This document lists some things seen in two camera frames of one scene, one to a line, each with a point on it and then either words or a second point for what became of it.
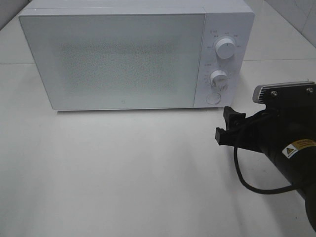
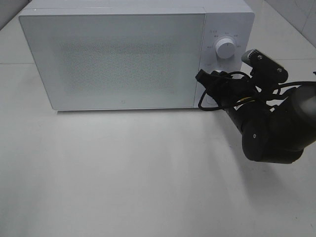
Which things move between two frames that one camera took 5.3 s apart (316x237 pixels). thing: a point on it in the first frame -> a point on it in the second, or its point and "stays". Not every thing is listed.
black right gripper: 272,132 -> 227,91
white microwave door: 117,59 stays
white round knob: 225,48 stays
